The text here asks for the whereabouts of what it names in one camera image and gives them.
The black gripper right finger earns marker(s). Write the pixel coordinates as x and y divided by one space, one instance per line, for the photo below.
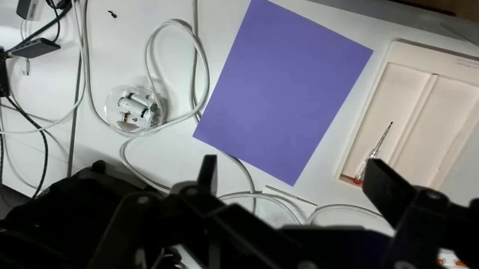
428 225

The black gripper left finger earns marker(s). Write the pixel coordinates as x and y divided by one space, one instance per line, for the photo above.
124 225

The wooden divided tray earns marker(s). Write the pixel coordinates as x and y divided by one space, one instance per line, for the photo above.
438 99

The purple mat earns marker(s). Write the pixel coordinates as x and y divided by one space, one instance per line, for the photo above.
284 90

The clear round plastic device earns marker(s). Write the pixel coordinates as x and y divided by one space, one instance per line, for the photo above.
132 107

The black power adapter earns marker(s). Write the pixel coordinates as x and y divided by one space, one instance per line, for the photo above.
31 47

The small black screw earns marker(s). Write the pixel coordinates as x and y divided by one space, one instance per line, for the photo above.
112 14

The grey plug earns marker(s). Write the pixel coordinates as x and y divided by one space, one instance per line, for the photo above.
28 10

